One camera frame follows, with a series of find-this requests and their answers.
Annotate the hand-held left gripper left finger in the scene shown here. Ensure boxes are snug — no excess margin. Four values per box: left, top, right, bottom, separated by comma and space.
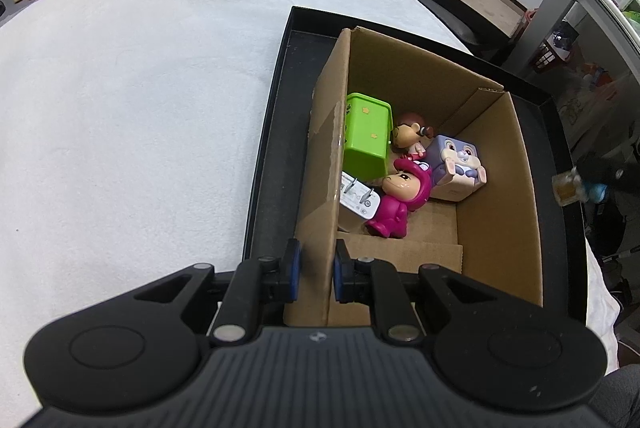
132, 237, 303, 346

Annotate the brown cardboard box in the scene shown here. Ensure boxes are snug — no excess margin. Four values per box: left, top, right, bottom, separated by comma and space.
282, 26, 545, 329

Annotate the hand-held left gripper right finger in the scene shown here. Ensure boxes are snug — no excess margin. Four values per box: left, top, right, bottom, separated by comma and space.
333, 238, 507, 345

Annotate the beige tote bag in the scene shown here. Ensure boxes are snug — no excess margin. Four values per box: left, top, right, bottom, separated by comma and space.
555, 77, 622, 145

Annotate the black tray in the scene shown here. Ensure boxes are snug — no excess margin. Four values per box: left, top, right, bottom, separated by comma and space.
241, 5, 588, 330

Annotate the grey desk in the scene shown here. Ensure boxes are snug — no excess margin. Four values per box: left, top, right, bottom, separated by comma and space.
515, 0, 640, 82

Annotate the small brown-haired figure toy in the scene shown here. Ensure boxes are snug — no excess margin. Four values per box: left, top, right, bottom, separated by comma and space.
391, 111, 435, 161

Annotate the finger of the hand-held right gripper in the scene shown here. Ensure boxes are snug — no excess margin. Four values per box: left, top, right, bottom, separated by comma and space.
583, 181, 610, 205
575, 151, 629, 183

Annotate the green cube toy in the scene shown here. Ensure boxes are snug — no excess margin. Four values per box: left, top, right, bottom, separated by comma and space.
342, 92, 394, 182

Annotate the small amber glass bottle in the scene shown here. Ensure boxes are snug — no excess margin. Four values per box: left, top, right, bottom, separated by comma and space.
551, 170, 585, 208

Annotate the magenta hooded figure toy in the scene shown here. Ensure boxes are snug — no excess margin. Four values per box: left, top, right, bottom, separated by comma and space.
364, 157, 434, 240

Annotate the white plug charger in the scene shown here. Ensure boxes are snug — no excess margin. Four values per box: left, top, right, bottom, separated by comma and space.
339, 170, 385, 230

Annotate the purple bunny cube toy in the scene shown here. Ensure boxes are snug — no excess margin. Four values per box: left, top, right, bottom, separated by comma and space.
425, 134, 488, 203

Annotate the person's grey trouser leg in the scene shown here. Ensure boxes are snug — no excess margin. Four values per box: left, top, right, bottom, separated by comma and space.
581, 357, 640, 428

